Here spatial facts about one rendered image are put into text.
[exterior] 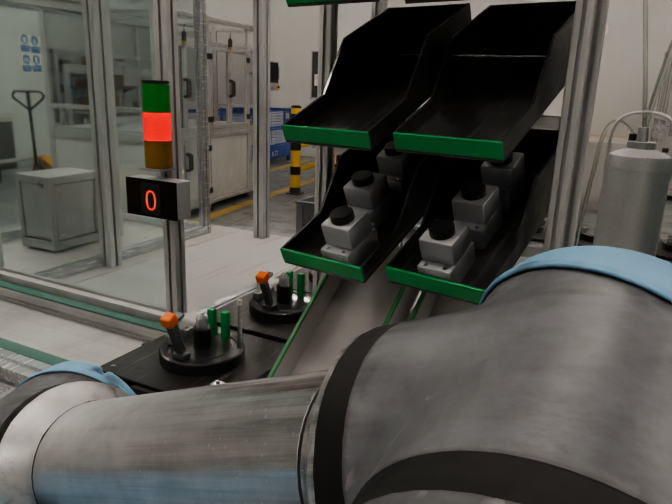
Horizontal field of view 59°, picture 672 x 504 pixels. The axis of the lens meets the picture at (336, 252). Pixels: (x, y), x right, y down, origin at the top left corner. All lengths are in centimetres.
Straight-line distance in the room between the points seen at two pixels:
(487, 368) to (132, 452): 21
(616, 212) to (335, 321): 81
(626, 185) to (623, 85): 992
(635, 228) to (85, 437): 128
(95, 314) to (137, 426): 101
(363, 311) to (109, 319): 63
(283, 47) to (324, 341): 1169
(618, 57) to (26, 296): 1060
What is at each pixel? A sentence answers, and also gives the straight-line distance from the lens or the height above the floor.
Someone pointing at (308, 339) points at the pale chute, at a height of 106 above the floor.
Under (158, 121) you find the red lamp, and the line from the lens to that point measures 114.
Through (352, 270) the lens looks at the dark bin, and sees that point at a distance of 72.
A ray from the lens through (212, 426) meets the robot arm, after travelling 29.
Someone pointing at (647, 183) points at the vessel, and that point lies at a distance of 147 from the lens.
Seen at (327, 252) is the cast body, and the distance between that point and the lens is 74.
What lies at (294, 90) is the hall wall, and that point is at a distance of 1233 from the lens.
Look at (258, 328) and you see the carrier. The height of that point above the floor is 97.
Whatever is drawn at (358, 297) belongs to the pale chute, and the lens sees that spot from 88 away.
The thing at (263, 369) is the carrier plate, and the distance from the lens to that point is 100.
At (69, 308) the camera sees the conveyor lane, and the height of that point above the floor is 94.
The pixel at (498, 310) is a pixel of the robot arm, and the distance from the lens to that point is 21.
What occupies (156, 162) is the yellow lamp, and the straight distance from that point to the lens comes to 114.
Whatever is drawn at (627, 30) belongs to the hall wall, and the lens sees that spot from 1141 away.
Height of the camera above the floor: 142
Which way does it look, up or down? 16 degrees down
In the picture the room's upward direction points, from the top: 2 degrees clockwise
